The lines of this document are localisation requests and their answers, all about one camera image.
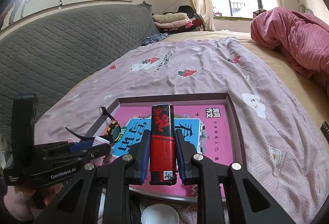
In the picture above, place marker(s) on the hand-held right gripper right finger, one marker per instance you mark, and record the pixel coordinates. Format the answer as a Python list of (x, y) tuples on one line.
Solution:
[(181, 159)]

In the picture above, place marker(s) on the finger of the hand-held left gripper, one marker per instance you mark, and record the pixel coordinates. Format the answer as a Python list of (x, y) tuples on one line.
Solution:
[(78, 147), (100, 149)]

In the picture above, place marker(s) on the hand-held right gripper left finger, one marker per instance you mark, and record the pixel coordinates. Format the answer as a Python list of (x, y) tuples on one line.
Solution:
[(145, 157)]

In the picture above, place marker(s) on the white pill bottle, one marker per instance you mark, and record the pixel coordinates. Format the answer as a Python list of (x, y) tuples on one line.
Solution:
[(101, 140)]

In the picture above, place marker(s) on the red and black lighter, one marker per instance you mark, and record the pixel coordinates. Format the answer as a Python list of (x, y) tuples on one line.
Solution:
[(163, 147)]

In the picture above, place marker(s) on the yellow and black wristwatch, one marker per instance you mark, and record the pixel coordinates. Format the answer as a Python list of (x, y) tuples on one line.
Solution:
[(117, 133)]

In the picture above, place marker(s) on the white plastic lid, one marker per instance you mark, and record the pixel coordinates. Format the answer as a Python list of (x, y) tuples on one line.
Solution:
[(160, 215)]

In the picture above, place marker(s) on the dark shallow cardboard tray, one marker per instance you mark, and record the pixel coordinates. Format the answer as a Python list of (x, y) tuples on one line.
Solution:
[(236, 134)]

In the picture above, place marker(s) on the person's left forearm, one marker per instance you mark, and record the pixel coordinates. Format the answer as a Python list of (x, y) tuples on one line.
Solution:
[(12, 203)]

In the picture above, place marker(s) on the person's left hand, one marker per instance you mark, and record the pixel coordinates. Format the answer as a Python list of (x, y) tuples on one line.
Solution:
[(38, 195)]

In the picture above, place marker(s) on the pink and blue book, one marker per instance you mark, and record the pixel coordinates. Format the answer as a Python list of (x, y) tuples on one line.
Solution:
[(213, 136)]

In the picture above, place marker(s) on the pink strawberry print bedsheet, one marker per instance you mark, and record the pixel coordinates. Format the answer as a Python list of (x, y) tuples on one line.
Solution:
[(205, 72)]

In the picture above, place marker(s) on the grey quilted headboard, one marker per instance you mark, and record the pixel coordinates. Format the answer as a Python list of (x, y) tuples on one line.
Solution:
[(64, 47)]

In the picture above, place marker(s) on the dark patterned cloth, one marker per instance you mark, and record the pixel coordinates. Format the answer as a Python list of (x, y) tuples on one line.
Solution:
[(154, 39)]

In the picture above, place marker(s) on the stack of folded clothes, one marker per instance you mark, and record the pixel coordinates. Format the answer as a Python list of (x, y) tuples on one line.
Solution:
[(169, 20)]

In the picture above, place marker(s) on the black label tag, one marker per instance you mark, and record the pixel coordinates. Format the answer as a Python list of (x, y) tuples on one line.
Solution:
[(325, 129)]

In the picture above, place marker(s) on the brown patterned cloth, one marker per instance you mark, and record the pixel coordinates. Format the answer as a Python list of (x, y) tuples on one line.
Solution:
[(259, 12)]

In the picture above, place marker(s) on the pink quilt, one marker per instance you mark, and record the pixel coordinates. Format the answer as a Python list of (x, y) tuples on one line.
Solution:
[(295, 34)]

